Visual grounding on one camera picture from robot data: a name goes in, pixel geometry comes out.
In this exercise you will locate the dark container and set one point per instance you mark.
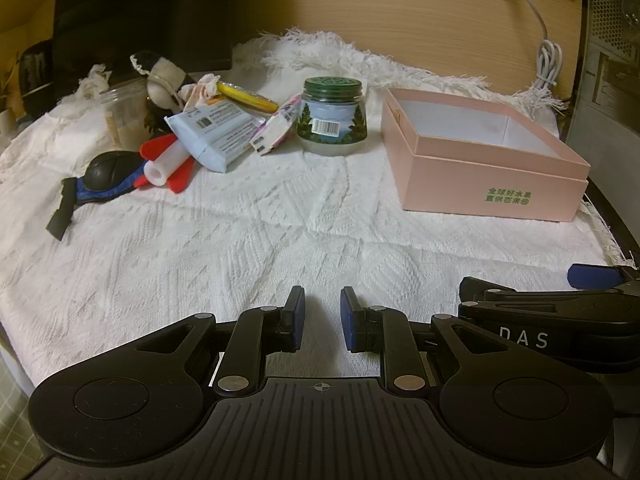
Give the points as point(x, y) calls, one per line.
point(37, 70)

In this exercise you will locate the green lid jar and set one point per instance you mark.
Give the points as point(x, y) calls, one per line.
point(330, 125)

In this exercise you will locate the blue black padded guard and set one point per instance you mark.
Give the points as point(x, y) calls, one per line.
point(107, 172)

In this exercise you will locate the green grid mat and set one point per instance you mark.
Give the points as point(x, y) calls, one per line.
point(10, 420)

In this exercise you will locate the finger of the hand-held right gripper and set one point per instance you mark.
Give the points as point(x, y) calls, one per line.
point(500, 292)
point(592, 275)

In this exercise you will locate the blue white wipes packet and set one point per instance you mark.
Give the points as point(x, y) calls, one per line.
point(215, 135)

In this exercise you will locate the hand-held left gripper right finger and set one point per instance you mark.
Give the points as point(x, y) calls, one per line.
point(348, 320)

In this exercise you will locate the black monitor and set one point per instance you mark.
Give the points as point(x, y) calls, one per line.
point(150, 20)

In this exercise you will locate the pink cardboard box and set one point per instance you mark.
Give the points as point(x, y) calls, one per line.
point(475, 180)

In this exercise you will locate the pink white small packet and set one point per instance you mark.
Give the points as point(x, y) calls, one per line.
point(272, 132)

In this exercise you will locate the red white rocket toy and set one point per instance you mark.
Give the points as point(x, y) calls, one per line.
point(162, 167)

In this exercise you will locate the grey computer case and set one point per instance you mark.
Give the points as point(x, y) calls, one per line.
point(610, 60)

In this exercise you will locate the black white plush toy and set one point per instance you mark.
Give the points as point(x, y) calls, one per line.
point(165, 80)

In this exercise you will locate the yellow packet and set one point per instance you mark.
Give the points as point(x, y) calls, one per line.
point(245, 96)

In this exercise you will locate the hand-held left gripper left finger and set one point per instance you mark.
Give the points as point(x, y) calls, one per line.
point(298, 317)

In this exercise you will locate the crumpled white tissue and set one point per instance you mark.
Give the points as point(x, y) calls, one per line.
point(95, 82)

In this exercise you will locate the clear plastic wrapper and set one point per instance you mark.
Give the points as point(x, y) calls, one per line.
point(202, 89)

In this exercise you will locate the clear plastic jar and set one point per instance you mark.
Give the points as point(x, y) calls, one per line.
point(125, 120)

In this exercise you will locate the white textured fringed blanket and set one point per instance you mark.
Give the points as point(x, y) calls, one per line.
point(250, 240)

